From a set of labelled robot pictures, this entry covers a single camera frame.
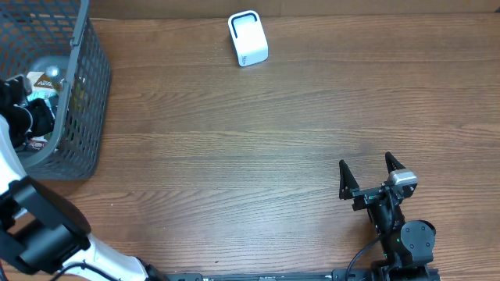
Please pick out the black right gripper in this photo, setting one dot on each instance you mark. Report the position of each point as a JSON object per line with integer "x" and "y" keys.
{"x": 365, "y": 196}

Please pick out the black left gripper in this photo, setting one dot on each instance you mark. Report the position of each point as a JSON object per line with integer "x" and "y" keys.
{"x": 46, "y": 126}

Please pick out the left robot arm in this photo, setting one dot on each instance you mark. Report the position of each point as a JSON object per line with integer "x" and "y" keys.
{"x": 40, "y": 230}

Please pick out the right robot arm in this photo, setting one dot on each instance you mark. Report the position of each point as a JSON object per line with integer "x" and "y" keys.
{"x": 407, "y": 246}

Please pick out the white barcode scanner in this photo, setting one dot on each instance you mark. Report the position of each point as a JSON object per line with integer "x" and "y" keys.
{"x": 248, "y": 37}

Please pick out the colourful snack wrapper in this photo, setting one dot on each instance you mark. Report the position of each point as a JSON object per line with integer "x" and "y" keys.
{"x": 35, "y": 143}

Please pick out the teal tissue pack in basket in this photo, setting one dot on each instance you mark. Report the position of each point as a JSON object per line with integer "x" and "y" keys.
{"x": 50, "y": 97}

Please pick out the brown snack packet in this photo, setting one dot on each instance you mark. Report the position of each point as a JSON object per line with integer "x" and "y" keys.
{"x": 40, "y": 82}

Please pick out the clear bottle with silver cap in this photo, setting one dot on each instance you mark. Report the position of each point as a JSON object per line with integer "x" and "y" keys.
{"x": 54, "y": 66}

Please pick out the grey plastic mesh basket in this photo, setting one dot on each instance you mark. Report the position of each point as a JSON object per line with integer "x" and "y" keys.
{"x": 39, "y": 34}

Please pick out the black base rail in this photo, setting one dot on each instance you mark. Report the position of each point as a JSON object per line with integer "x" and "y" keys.
{"x": 265, "y": 277}

